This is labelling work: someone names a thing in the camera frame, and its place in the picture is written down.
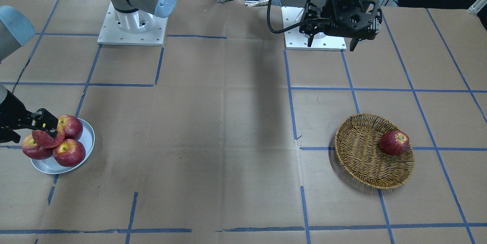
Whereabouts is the light blue plate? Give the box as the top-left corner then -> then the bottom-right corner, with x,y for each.
31,119 -> 95,174

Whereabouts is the woven wicker basket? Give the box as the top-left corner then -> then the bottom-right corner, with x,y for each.
334,113 -> 415,190

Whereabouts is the dark red apple in basket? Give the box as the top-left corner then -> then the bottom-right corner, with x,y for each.
379,130 -> 409,156

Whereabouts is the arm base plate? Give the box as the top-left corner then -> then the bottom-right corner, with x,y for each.
281,6 -> 347,51
97,3 -> 167,46

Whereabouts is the red yellow apple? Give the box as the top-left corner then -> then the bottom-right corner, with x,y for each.
32,124 -> 65,148

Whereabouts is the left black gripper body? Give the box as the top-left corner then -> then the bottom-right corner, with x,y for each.
321,0 -> 382,41

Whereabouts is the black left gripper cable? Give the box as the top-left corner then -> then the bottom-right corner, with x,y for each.
266,0 -> 305,34

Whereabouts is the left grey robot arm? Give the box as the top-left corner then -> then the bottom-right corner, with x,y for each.
266,0 -> 383,51

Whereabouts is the red apple on plate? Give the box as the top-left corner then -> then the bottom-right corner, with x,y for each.
53,139 -> 86,167
21,135 -> 53,159
58,115 -> 83,140

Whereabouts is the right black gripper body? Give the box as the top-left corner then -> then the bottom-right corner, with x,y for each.
0,90 -> 31,143

